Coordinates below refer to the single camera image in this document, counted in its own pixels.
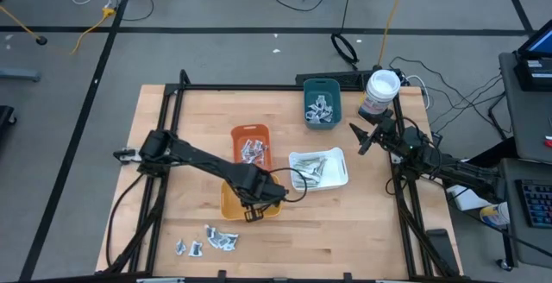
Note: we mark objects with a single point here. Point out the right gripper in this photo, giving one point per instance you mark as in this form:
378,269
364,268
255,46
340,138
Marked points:
405,145

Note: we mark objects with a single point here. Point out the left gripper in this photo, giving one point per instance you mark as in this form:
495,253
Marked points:
259,186

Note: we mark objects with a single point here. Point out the yellow plastic bin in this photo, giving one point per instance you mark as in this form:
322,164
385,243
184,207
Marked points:
230,209

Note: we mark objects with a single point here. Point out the blue-print alcohol wipe packet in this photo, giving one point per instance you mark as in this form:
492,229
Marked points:
321,109
330,107
320,99
320,119
329,117
316,114
325,114
310,119
311,109

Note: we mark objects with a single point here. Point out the white plastic bin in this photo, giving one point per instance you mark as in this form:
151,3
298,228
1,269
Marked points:
336,171

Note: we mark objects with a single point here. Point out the long bandage strip packet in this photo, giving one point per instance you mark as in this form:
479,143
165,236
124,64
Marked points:
308,165
310,160
302,174
312,171
304,180
307,184
319,168
311,178

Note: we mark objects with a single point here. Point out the small grey-print gauze packet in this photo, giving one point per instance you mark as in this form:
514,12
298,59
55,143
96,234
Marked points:
260,146
259,158
246,145
244,153
247,159

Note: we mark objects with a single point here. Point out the blue-white packets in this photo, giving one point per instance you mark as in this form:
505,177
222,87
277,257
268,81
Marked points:
252,151

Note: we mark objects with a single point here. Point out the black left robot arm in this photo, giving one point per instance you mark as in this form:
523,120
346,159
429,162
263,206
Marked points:
194,158

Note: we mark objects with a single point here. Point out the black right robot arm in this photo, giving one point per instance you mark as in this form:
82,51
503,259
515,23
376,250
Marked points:
466,175

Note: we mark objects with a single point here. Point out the square dark-print wipe packet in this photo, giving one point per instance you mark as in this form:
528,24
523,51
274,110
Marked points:
196,248
180,247
230,241
217,240
210,232

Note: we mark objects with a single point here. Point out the white disinfecting wipes canister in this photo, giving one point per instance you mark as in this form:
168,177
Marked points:
381,86

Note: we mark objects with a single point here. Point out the teal plastic bin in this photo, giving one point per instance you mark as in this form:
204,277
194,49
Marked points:
322,86

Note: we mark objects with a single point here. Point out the dark orange plastic bin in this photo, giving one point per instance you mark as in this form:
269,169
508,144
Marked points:
237,134

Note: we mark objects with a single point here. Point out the white box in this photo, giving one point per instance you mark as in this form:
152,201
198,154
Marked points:
461,199

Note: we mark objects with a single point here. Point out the black diagonal beam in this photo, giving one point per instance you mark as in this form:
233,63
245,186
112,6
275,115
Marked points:
496,155

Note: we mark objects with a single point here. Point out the black flat pad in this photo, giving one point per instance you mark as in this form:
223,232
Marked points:
442,248

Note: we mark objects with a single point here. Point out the wipes canister with yellow label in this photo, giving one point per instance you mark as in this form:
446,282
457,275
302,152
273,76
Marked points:
495,215

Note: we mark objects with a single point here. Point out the grey cart top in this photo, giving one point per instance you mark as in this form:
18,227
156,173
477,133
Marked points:
526,119

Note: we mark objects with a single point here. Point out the black laptop base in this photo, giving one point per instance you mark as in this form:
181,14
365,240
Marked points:
535,73

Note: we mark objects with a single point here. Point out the keyboard with coloured keys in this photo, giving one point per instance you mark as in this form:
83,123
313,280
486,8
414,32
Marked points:
537,203

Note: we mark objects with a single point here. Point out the grey desk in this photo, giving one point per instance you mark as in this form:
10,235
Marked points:
526,244

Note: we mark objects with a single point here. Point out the laptop screen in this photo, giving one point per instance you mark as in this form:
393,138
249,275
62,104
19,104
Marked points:
539,43

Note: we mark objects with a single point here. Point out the black caster base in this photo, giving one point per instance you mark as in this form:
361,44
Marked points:
6,117

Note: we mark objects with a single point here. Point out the grey metal bar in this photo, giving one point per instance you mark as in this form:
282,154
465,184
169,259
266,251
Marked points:
19,75

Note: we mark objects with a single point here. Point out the black round floor plug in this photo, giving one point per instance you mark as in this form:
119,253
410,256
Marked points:
42,40

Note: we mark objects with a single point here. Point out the black aluminium table frame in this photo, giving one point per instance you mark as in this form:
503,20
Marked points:
259,87

